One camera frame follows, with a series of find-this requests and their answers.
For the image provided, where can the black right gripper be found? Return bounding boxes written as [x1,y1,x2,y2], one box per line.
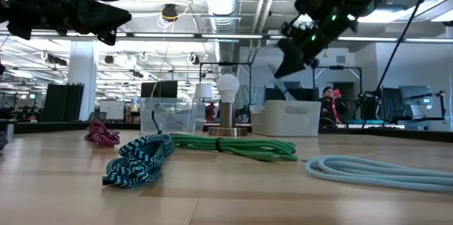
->
[273,0,359,79]

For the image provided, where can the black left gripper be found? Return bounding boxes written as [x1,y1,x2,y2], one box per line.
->
[6,0,133,47]

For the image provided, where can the green cable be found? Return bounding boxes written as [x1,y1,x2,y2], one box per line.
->
[170,133,299,163]

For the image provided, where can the silver braided cable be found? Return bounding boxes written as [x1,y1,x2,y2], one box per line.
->
[151,103,194,131]

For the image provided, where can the red white braided cable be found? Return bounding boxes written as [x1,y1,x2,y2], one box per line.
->
[84,118,122,149]

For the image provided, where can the pale blue cable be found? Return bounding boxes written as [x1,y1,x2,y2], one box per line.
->
[304,154,453,195]

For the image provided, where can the clear wrapped dried stalks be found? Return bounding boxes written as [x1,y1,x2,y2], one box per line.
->
[267,62,297,103]

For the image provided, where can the person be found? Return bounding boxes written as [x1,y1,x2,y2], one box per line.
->
[317,86,350,127]

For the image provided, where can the white plastic bin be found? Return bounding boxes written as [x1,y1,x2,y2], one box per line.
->
[249,99,322,138]

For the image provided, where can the white light bulb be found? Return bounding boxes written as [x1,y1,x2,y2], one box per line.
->
[215,73,241,104]

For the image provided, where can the black background monitor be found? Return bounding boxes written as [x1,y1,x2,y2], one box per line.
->
[140,80,179,99]

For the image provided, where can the clear plastic bin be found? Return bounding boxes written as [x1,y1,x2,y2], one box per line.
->
[139,97,200,135]

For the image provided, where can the black background panels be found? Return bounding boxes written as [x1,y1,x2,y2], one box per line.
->
[41,83,86,123]

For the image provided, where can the white lamp shade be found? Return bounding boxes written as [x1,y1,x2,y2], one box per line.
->
[193,83,214,100]

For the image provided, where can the grey background monitor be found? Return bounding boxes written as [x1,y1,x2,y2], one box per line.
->
[398,85,434,107]

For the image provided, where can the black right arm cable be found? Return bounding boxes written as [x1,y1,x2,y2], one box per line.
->
[361,0,433,129]

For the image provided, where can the teal black braided cable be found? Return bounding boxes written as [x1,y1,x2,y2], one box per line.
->
[101,133,176,189]

